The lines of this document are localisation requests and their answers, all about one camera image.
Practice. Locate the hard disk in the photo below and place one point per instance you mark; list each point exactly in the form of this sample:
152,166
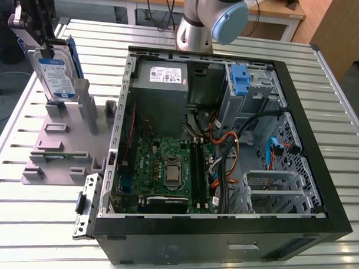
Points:
56,74

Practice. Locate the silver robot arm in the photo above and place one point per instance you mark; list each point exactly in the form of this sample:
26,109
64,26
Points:
195,28

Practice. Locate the metal disk bay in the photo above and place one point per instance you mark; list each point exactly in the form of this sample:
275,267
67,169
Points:
272,174

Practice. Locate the black round bin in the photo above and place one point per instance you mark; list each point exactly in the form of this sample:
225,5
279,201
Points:
4,53

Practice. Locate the grey parts rack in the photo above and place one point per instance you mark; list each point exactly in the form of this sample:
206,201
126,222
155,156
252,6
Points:
67,130

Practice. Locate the green RAM stick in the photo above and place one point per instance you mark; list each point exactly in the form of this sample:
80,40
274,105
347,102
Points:
53,157

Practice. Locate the grey power supply unit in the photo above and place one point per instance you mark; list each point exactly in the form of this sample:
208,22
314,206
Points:
156,110

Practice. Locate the green motherboard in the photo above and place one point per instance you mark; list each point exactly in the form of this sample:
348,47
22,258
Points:
149,148

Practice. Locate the blue expansion slot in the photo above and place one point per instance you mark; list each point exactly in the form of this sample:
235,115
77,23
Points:
127,185

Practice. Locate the silver CPU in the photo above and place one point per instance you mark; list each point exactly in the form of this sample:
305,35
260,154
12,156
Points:
173,173

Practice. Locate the black graphics card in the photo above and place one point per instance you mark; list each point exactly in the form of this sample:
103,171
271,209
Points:
165,203

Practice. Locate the grey metal drive cage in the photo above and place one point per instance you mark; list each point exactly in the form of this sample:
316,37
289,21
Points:
257,99

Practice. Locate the black RAM slot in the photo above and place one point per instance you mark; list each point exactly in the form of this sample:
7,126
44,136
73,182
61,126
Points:
196,188
205,188

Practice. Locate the black PC case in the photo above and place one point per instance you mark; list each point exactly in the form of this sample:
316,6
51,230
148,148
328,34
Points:
193,241

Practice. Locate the brown wooden cabinet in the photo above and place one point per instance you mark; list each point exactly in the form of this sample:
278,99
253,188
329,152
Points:
342,34

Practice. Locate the metal card retention bracket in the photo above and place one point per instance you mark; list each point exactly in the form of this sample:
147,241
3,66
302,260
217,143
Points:
90,190

